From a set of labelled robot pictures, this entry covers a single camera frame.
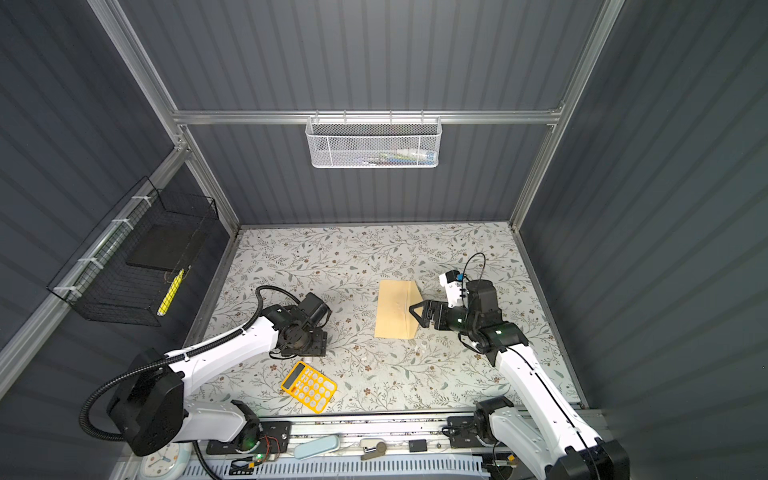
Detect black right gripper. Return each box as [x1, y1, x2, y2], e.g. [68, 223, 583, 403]
[411, 300, 478, 335]

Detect manila paper envelope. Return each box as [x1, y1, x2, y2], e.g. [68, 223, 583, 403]
[374, 280, 423, 340]

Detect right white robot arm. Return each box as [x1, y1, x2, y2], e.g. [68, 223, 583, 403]
[409, 270, 630, 479]

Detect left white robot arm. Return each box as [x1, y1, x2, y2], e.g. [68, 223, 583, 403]
[106, 293, 332, 456]

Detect yellow calculator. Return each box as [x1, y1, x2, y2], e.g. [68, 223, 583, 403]
[280, 361, 337, 414]

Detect light blue eraser case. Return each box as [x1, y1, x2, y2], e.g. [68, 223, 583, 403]
[293, 435, 341, 460]

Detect small black square block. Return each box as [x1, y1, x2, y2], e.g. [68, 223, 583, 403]
[408, 439, 428, 453]

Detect yellow highlighter pen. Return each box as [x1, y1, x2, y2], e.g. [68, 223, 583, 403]
[156, 269, 186, 317]

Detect small metal latch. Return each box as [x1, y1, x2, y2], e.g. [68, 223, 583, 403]
[360, 438, 387, 461]

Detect pens in white basket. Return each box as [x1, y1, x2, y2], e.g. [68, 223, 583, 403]
[356, 148, 438, 168]

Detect white analog clock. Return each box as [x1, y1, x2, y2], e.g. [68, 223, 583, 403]
[137, 442, 193, 480]

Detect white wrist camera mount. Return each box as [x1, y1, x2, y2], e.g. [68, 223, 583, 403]
[439, 270, 465, 308]

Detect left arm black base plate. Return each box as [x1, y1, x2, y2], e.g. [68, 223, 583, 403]
[205, 421, 292, 455]

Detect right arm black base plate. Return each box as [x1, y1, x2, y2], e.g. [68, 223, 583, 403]
[442, 410, 537, 451]

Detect black corrugated cable hose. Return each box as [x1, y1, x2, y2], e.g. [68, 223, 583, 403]
[79, 285, 301, 480]

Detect white slotted cable duct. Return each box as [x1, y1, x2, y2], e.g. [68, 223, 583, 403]
[208, 454, 490, 479]

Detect black wire basket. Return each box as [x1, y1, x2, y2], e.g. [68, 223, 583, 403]
[48, 181, 218, 327]

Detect white wire mesh basket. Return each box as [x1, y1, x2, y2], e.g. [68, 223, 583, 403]
[305, 117, 443, 169]

